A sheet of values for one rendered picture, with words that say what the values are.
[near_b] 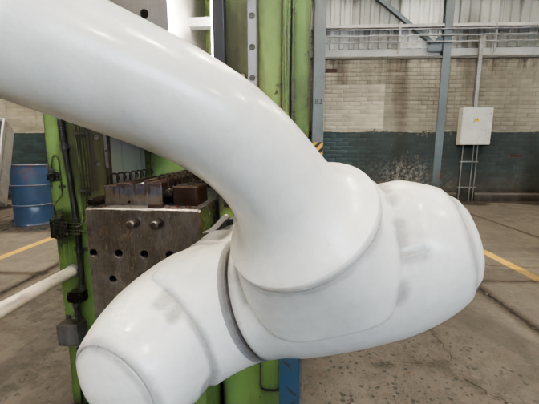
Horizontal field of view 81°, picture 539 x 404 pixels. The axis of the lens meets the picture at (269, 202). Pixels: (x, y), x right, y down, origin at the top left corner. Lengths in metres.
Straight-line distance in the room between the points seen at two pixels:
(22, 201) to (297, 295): 5.62
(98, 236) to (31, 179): 4.53
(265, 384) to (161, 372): 1.27
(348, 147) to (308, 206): 6.99
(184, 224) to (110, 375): 0.82
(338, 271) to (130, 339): 0.14
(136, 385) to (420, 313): 0.18
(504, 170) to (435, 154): 1.51
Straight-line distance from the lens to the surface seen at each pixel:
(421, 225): 0.20
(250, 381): 1.49
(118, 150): 1.41
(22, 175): 5.69
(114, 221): 1.13
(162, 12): 1.16
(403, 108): 7.48
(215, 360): 0.26
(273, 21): 1.24
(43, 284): 1.39
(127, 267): 1.16
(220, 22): 1.21
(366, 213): 0.18
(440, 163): 7.77
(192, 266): 0.26
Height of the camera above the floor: 1.10
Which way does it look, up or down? 9 degrees down
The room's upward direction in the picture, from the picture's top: straight up
